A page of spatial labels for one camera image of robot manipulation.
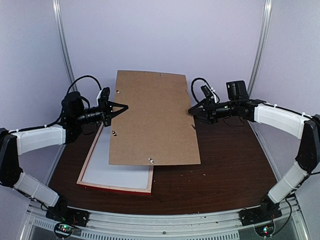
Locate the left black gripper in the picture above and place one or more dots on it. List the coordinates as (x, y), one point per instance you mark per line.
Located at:
(105, 108)

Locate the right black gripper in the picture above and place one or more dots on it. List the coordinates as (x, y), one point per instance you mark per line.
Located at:
(210, 104)

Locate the brown backing board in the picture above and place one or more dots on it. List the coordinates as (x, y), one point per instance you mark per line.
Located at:
(156, 129)

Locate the landscape photo print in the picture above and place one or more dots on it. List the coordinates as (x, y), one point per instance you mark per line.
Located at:
(115, 177)

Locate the wooden picture frame red edge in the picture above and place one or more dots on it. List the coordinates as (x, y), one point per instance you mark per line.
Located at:
(87, 162)

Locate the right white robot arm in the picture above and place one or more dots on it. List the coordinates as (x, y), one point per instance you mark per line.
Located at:
(305, 128)

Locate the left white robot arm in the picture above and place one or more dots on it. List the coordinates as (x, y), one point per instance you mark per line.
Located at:
(74, 116)

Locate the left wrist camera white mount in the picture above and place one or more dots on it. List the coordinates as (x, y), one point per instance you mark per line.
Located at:
(103, 96)

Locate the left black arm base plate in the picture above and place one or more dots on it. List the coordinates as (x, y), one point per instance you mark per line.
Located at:
(73, 217)

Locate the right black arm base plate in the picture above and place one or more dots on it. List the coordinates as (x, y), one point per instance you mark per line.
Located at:
(257, 215)

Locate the left aluminium corner post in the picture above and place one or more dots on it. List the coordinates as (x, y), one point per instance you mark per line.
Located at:
(56, 5)

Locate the aluminium corner post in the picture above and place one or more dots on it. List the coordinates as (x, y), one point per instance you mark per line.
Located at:
(56, 5)
(263, 35)

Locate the right aluminium corner post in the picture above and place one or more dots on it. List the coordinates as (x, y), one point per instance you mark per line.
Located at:
(263, 35)

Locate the aluminium front rail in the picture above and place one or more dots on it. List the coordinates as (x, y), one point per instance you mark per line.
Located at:
(225, 225)

